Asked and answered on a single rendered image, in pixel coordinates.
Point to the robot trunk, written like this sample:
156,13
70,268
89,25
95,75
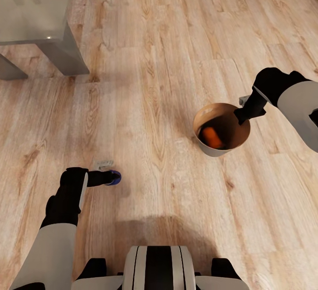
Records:
158,268

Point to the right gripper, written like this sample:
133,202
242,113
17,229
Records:
249,111

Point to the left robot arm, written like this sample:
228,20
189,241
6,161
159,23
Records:
49,263

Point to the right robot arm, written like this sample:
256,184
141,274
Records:
293,94

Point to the coffee table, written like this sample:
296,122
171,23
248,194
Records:
43,23

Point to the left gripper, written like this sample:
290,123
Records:
105,177

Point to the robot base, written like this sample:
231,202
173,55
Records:
223,277

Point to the trash can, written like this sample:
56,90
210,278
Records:
226,125

